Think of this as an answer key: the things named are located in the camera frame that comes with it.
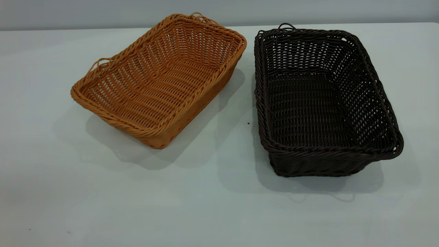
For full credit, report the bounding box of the light brown wicker basket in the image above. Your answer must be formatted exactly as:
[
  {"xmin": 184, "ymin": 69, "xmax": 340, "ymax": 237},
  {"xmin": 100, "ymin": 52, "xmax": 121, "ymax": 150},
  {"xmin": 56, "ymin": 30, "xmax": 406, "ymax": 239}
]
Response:
[{"xmin": 70, "ymin": 12, "xmax": 247, "ymax": 150}]

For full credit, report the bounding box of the dark brown wicker basket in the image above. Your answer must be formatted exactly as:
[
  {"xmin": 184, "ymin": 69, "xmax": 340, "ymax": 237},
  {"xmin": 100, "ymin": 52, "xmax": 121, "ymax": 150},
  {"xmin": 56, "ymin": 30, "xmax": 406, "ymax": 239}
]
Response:
[{"xmin": 254, "ymin": 23, "xmax": 404, "ymax": 178}]

